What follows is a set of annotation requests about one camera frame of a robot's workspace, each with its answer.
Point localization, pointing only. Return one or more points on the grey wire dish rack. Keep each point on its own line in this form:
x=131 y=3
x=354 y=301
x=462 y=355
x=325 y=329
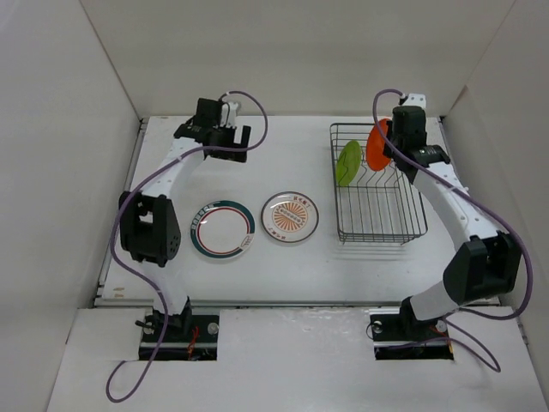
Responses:
x=372 y=206

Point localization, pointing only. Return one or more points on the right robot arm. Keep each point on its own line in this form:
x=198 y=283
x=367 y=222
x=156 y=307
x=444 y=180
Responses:
x=486 y=258

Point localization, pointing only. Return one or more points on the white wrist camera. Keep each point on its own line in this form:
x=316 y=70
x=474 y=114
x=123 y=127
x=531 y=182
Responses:
x=412 y=99
x=229 y=113

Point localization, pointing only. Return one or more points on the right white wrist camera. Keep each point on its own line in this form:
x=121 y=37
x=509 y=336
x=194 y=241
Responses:
x=412 y=99

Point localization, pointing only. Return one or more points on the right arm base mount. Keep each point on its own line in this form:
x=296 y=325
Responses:
x=394 y=341

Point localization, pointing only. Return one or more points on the orange plate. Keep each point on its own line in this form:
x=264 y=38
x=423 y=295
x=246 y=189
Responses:
x=374 y=152

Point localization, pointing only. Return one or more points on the white plate green rim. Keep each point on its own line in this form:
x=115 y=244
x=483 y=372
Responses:
x=222 y=229

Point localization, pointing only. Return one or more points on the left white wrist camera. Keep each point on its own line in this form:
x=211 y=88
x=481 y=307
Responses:
x=229 y=113

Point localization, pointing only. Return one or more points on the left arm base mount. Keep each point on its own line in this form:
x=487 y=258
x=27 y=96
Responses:
x=194 y=340

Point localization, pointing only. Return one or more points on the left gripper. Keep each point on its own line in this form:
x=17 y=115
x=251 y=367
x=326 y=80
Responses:
x=230 y=132

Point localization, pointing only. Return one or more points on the white plate sunburst pattern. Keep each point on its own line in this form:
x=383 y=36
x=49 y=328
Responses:
x=290 y=217

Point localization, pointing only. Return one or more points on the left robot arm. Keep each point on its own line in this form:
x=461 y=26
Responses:
x=147 y=225

